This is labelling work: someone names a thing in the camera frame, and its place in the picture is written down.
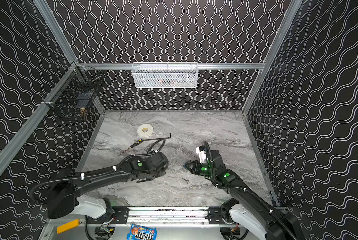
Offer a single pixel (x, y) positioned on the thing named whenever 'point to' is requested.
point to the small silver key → (186, 180)
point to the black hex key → (158, 138)
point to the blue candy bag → (138, 232)
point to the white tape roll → (145, 134)
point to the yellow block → (71, 224)
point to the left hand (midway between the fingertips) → (168, 173)
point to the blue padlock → (185, 166)
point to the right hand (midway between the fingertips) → (186, 166)
